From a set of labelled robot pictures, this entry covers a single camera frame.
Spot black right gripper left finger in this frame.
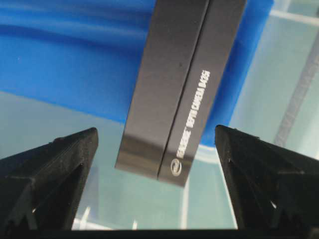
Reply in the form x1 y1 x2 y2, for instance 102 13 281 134
0 127 99 231

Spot clear plastic storage case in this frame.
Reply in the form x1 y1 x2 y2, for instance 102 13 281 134
0 0 319 230

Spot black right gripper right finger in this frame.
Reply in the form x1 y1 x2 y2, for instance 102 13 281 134
215 125 319 230

